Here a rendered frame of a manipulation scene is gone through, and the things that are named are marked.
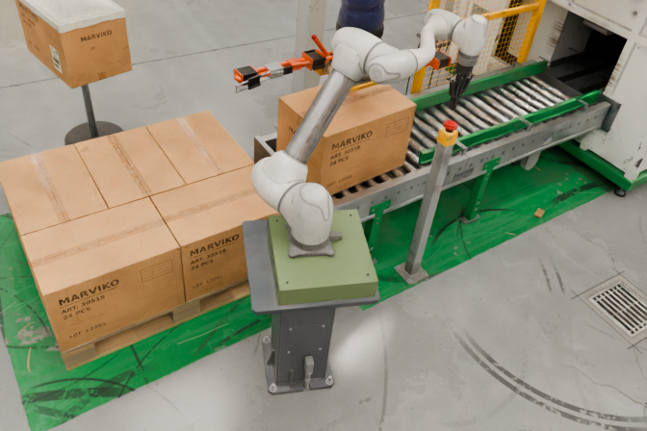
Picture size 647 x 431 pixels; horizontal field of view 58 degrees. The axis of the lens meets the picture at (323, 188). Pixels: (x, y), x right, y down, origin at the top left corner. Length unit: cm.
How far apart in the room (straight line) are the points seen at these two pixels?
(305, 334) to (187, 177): 107
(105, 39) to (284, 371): 218
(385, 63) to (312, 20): 187
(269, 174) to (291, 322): 67
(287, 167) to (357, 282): 51
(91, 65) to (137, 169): 85
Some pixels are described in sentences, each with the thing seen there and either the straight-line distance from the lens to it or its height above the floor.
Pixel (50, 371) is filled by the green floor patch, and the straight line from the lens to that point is 315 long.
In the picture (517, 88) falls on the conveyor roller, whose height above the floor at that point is 55.
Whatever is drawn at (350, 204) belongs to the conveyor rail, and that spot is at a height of 58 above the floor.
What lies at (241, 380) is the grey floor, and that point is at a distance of 298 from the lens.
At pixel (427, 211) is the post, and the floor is 51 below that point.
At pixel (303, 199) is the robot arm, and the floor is 112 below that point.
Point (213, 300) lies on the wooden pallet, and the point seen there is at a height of 2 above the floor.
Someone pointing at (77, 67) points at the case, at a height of 74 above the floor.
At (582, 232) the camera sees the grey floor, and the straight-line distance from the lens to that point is 421.
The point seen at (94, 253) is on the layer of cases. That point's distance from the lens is 282.
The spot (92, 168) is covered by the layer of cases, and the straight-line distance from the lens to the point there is 329.
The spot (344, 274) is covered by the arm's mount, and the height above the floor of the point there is 84.
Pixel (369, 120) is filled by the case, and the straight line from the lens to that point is 293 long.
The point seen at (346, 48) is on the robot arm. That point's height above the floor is 154.
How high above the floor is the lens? 252
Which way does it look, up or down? 40 degrees down
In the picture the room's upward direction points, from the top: 6 degrees clockwise
